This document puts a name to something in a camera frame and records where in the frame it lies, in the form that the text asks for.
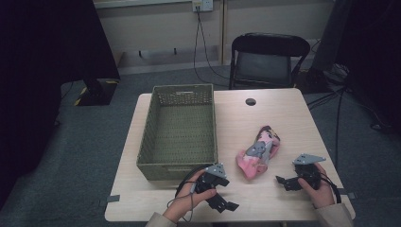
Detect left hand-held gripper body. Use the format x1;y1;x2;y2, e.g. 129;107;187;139
193;162;231;202

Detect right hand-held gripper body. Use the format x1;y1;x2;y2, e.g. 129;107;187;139
291;152;326;191

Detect pink patterned sock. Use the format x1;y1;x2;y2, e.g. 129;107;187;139
235;125;282;182

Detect green woven basket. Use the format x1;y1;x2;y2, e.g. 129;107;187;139
135;82;219;182

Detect person's right hand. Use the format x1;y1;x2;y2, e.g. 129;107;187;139
296;162;336;210

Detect person's left hand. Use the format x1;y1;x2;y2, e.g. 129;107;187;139
162;169;218;224

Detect black folding chair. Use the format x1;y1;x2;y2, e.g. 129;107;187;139
228;31;312;91

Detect dark curtain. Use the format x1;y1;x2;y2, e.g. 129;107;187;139
333;0;401;135

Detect grey upright panel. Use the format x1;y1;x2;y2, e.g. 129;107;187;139
310;0;348;73

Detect black stand base yellow stripes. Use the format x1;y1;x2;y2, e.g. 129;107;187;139
73;78;120;108

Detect black curtain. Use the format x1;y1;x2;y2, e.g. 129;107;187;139
0;0;121;210

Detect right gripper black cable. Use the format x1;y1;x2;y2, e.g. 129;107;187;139
319;172;342;204

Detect black floor cables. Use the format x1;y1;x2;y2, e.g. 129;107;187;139
305;62;392;171

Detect black wall outlet cable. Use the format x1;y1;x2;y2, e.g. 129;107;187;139
192;5;232;89

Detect white wall outlet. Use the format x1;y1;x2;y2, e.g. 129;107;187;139
191;0;215;13

